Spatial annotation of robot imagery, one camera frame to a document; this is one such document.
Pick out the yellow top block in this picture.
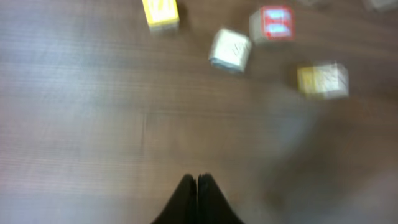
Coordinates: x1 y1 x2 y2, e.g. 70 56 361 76
142 0 180 32

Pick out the plain picture wooden block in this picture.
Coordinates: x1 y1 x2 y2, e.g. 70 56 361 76
297 63 349 100

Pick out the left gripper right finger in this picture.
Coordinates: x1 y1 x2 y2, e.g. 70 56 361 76
197 174 243 224

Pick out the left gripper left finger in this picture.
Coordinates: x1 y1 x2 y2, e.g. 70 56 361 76
152 174 197 224

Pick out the red letter block centre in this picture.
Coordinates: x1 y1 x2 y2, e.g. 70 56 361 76
249 6 295 44

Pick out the block with blue number side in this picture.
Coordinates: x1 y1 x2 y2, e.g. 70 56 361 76
208 28 252 73

